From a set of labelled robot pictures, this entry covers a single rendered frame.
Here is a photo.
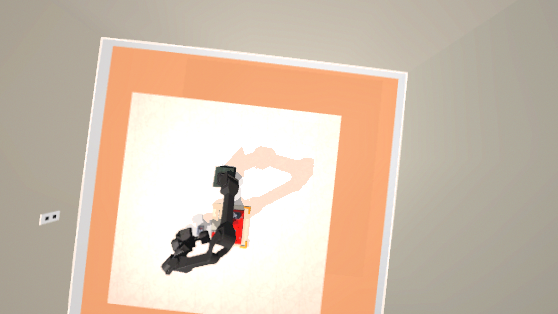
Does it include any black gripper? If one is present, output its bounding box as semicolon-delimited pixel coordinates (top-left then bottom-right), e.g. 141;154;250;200
171;230;210;252

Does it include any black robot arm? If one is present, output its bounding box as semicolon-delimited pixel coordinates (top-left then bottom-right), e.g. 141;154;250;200
161;173;239;275

